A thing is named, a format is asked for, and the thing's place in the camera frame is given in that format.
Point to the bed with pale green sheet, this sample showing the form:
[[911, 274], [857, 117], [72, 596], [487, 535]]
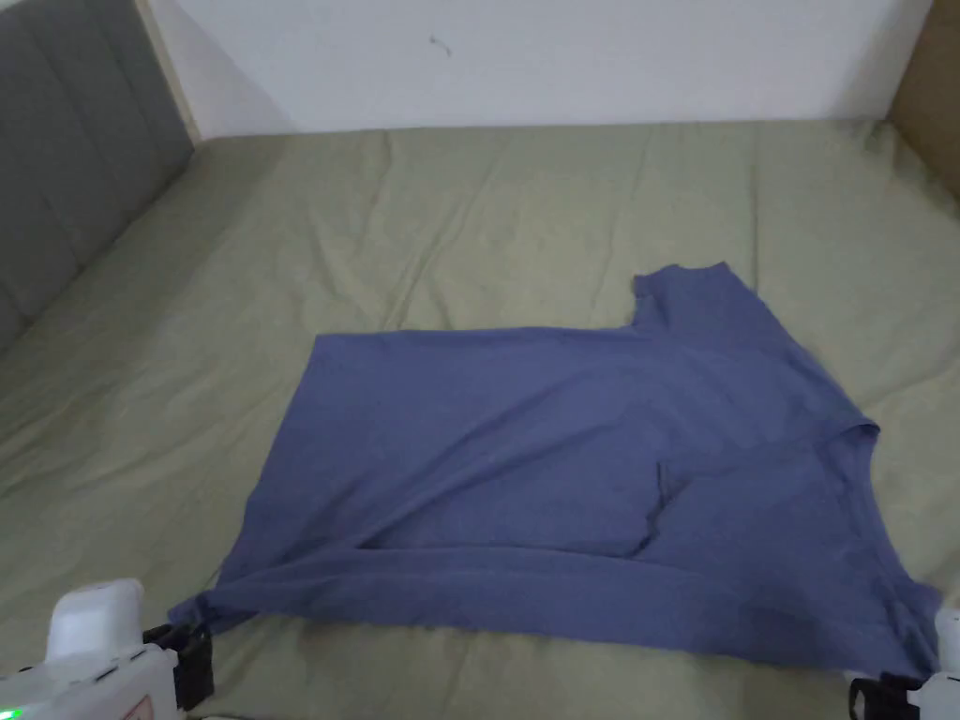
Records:
[[465, 217]]

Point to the dark blue shirt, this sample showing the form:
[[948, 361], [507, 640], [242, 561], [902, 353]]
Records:
[[525, 442]]

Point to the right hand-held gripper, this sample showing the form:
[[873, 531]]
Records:
[[943, 675]]

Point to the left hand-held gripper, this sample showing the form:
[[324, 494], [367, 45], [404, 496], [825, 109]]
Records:
[[90, 660]]

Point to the grey padded headboard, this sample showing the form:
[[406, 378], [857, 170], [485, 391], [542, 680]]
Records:
[[71, 142]]

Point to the brown cushion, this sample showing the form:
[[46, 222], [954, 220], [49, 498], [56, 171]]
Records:
[[930, 82]]

